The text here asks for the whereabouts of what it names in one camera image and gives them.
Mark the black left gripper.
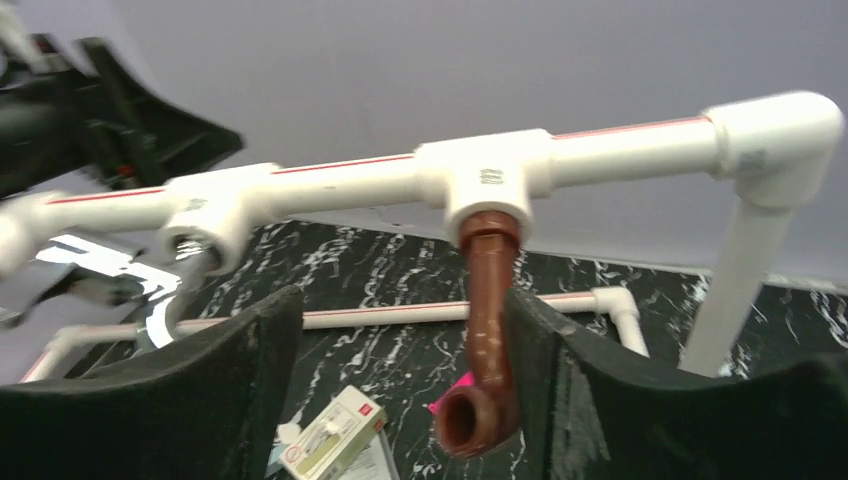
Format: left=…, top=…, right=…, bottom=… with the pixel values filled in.
left=1, top=37, right=244, bottom=197

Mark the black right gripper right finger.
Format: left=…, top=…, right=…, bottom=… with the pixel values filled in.
left=506, top=289, right=847, bottom=479

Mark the chrome water faucet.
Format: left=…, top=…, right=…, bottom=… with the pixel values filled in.
left=1, top=230, right=217, bottom=349

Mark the brown water faucet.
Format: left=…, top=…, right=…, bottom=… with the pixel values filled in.
left=434, top=211, right=521, bottom=458

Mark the pink plastic strip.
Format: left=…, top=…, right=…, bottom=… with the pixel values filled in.
left=427, top=371, right=475, bottom=415

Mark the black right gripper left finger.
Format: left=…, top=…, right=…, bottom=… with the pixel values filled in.
left=1, top=286, right=303, bottom=479

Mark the clear plastic bag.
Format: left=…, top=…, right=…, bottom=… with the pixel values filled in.
left=340, top=431, right=400, bottom=480

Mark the white PVC pipe frame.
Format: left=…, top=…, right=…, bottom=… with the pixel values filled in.
left=1, top=91, right=845, bottom=376

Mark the small beige cardboard box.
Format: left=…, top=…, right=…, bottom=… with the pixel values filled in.
left=280, top=385, right=387, bottom=480

